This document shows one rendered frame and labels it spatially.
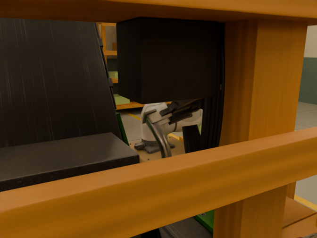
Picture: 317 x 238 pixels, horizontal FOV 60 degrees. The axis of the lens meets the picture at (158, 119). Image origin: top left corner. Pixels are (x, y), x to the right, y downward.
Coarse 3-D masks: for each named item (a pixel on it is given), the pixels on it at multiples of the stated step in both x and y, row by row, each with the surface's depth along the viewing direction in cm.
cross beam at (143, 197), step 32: (160, 160) 44; (192, 160) 44; (224, 160) 45; (256, 160) 49; (288, 160) 53; (0, 192) 34; (32, 192) 34; (64, 192) 34; (96, 192) 35; (128, 192) 37; (160, 192) 40; (192, 192) 43; (224, 192) 46; (256, 192) 51; (0, 224) 30; (32, 224) 32; (64, 224) 34; (96, 224) 36; (128, 224) 39; (160, 224) 41
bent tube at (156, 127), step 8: (144, 112) 79; (152, 112) 80; (144, 120) 82; (152, 128) 79; (160, 128) 79; (160, 136) 77; (160, 144) 77; (168, 144) 78; (160, 152) 78; (168, 152) 78
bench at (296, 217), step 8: (288, 200) 107; (288, 208) 101; (296, 208) 101; (304, 208) 101; (288, 216) 96; (296, 216) 96; (304, 216) 96; (312, 216) 96; (288, 224) 92; (296, 224) 92; (304, 224) 92; (312, 224) 92; (288, 232) 88; (296, 232) 88; (304, 232) 88; (312, 232) 88
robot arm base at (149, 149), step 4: (144, 140) 158; (136, 144) 158; (140, 144) 157; (144, 144) 157; (148, 144) 156; (152, 144) 156; (156, 144) 156; (172, 144) 161; (136, 148) 156; (140, 148) 157; (144, 148) 157; (148, 148) 155; (152, 148) 155; (156, 148) 155; (148, 152) 153; (152, 152) 153
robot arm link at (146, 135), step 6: (162, 102) 156; (144, 108) 156; (150, 108) 153; (156, 108) 152; (162, 108) 154; (144, 126) 155; (162, 126) 154; (168, 126) 156; (174, 126) 158; (144, 132) 156; (150, 132) 154; (168, 132) 158; (144, 138) 157; (150, 138) 155
